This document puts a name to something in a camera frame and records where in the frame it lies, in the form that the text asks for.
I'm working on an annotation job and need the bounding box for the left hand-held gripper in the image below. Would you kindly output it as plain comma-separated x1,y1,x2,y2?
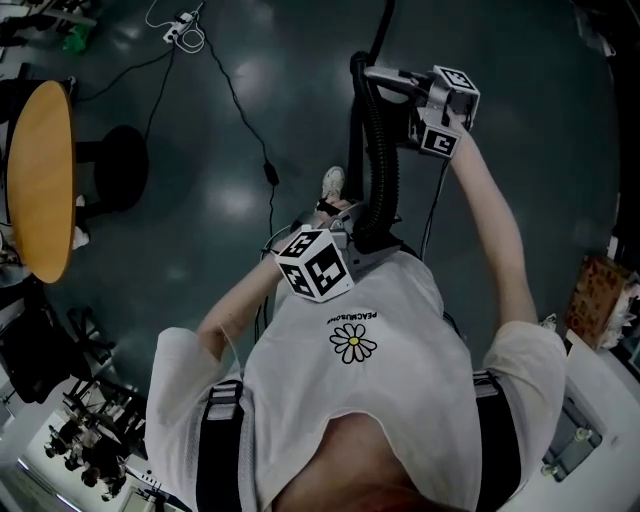
274,200,406,304

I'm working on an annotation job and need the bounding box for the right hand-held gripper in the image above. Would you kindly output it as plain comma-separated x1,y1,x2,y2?
363,64,482,161

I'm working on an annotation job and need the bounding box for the black vacuum cleaner hose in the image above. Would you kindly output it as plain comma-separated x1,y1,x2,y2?
346,0,402,252

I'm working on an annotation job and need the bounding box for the person's left forearm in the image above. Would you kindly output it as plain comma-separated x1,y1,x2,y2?
193,258,292,359

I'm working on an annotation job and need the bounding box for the person's right forearm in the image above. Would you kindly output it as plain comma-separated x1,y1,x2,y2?
443,128,533,335

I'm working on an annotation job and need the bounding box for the person's right hand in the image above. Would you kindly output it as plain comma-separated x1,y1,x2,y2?
445,105,471,134

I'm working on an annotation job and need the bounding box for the person's white shoe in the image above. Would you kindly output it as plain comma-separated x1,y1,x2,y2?
321,165,347,202

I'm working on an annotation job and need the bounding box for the white flower print t-shirt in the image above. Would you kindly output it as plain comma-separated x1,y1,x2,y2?
143,248,569,512

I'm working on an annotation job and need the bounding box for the brown cardboard box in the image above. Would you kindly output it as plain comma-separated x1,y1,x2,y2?
566,255,633,350

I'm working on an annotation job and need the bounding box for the white power strip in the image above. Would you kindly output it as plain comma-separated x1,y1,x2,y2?
161,11,197,42

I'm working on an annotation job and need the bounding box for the white desk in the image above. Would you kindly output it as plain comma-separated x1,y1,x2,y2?
538,327,640,504

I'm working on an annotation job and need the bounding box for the green plastic bag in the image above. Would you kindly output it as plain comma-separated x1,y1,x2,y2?
63,24,90,54

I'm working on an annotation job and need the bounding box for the black office chair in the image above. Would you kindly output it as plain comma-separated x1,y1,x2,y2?
0,288,117,404

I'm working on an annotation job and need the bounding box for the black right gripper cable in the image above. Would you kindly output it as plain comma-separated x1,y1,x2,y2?
420,157,448,262

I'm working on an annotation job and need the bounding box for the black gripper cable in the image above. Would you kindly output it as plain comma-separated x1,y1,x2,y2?
256,223,302,262
420,157,448,262

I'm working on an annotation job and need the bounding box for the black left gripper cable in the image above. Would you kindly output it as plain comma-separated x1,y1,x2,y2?
256,223,302,262

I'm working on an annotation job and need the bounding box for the black cable with power adapter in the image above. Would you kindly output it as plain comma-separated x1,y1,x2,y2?
198,27,280,241

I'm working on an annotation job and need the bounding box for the white coiled cable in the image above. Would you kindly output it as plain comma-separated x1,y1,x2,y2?
144,0,207,54

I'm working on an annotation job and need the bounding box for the black grey harness strap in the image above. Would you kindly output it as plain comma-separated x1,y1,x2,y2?
193,378,252,512
471,368,525,512

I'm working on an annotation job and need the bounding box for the thin black floor cable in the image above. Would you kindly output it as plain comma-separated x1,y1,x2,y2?
73,45,177,142

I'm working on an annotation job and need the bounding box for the round wooden pedestal table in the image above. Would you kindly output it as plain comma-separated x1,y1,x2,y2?
5,79,150,286

